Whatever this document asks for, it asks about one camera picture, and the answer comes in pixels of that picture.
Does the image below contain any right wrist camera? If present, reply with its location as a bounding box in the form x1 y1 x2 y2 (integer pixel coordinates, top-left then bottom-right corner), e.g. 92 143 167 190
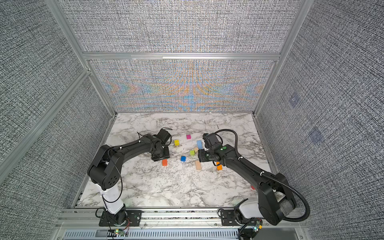
203 133 222 150

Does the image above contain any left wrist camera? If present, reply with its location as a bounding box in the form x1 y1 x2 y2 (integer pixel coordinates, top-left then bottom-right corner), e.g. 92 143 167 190
157 128 172 146

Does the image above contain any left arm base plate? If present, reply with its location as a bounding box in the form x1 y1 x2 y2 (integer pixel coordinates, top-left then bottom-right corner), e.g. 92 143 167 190
99 210 143 227

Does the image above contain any orange wood block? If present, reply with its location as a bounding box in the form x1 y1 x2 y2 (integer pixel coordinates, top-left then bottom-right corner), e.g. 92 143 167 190
216 162 223 171

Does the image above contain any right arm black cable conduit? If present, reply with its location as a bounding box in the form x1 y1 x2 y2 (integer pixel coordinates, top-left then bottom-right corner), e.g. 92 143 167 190
214 128 311 223

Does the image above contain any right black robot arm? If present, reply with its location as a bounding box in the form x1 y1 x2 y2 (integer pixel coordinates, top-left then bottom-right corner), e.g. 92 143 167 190
198 145 302 226

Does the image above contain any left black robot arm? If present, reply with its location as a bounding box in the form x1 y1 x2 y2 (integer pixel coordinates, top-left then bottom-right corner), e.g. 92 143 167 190
87 130 172 226

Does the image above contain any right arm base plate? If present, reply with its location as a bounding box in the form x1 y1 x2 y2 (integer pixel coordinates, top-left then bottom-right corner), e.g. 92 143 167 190
217 209 263 226

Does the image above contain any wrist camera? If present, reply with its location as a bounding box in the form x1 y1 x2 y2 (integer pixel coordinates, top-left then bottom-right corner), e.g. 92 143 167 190
203 133 222 150
157 128 172 146

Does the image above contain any aluminium mounting rail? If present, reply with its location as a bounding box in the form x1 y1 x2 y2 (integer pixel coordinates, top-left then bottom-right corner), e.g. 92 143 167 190
55 206 307 230

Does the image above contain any light blue wood block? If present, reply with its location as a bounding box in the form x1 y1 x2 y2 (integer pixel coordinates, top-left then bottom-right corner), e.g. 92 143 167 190
197 140 204 150

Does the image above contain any natural tan wood block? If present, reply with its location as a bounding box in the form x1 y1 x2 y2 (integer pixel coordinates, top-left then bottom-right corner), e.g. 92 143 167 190
195 161 202 171

